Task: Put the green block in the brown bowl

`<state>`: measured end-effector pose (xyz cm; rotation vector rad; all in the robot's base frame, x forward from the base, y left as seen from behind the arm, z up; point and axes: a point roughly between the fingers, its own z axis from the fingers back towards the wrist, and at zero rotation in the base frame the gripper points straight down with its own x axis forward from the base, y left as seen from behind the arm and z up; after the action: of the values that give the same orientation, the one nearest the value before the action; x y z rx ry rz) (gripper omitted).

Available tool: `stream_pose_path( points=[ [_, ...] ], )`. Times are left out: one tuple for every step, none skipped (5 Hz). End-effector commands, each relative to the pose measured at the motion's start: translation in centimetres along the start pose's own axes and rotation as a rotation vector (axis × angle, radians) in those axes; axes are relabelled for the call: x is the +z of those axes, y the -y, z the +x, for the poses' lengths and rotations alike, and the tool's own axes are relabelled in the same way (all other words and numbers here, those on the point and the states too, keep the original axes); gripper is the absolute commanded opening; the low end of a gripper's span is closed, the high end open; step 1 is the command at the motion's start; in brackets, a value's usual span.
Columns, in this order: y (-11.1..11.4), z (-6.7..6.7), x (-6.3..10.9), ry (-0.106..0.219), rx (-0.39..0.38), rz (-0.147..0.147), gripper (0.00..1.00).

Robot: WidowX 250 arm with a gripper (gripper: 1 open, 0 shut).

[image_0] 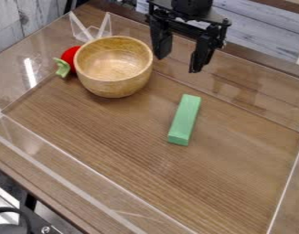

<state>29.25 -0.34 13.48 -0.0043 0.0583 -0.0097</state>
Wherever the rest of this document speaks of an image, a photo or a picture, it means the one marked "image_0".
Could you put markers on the clear acrylic tray wall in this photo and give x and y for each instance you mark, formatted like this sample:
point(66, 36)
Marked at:
point(84, 195)

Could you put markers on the clear acrylic corner bracket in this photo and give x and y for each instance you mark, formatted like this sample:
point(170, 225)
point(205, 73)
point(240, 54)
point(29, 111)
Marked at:
point(86, 34)

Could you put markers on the black table leg bracket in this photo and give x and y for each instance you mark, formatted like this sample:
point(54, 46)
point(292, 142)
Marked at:
point(41, 226)

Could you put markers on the brown wooden bowl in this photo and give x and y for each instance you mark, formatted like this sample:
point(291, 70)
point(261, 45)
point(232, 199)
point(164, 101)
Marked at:
point(114, 66)

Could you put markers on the red toy apple green leaf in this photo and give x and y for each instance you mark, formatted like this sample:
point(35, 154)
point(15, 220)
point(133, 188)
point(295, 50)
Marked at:
point(66, 62)

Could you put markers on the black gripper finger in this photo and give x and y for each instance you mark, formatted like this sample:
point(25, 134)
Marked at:
point(206, 44)
point(161, 38)

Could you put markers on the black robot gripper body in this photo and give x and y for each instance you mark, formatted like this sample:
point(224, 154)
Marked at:
point(190, 17)

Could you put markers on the green rectangular block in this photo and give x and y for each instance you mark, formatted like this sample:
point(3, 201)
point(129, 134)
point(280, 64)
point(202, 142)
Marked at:
point(181, 130)

